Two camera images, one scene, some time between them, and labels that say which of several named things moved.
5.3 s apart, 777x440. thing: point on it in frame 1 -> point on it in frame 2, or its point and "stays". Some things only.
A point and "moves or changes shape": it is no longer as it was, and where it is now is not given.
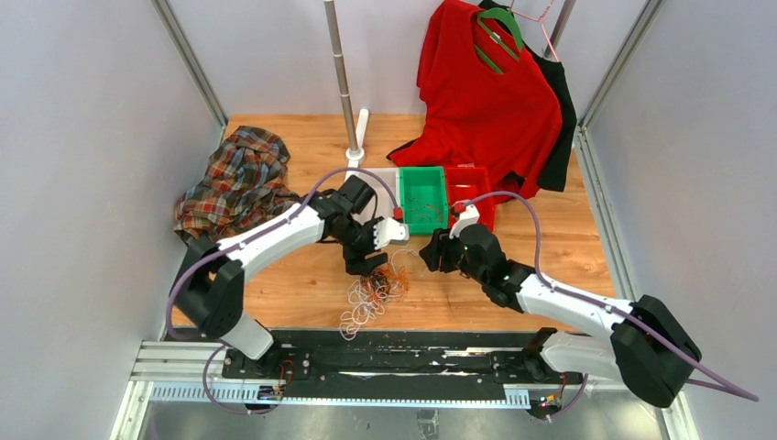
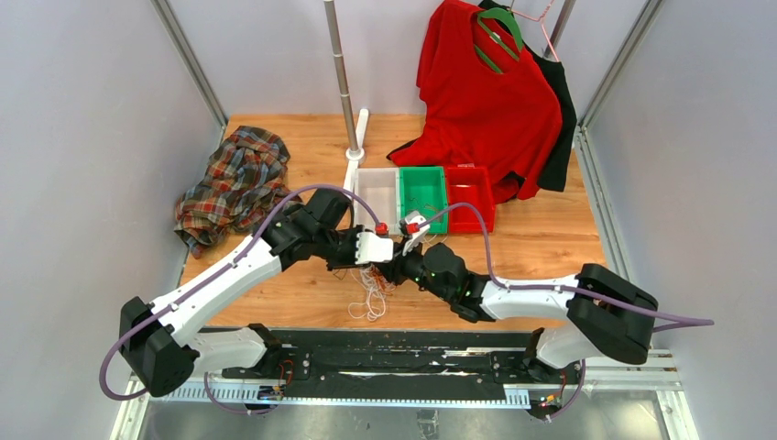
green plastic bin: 423,198 stays
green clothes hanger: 511,19 stays
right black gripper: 436,252 -> 394,270
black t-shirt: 554,175 stays
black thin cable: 377,282 moves or changes shape
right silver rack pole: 561,22 stays
